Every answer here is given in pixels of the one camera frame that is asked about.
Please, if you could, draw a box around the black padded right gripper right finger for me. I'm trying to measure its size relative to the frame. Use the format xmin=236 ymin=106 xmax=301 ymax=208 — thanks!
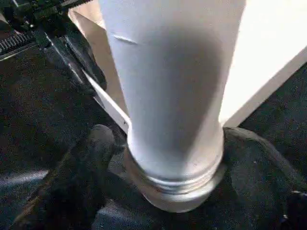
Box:
xmin=222 ymin=126 xmax=307 ymax=230

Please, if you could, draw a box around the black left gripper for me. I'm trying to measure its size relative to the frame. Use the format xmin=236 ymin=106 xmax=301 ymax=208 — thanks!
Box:
xmin=0 ymin=0 xmax=96 ymax=99

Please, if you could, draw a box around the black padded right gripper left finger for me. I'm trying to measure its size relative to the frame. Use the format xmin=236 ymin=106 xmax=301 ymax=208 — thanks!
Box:
xmin=14 ymin=124 xmax=116 ymax=230

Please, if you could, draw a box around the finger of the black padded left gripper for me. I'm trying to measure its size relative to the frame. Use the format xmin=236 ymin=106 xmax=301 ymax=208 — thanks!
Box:
xmin=69 ymin=35 xmax=107 ymax=91

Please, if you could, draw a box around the white plastic table leg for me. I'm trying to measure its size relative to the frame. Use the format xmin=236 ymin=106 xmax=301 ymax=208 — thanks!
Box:
xmin=99 ymin=0 xmax=248 ymax=214

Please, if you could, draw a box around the white plastic table top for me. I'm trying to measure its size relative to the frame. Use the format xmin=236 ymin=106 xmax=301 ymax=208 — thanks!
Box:
xmin=68 ymin=0 xmax=307 ymax=135

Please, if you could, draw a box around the black work mat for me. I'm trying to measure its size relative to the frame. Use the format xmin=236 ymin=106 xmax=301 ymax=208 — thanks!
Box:
xmin=0 ymin=0 xmax=307 ymax=230

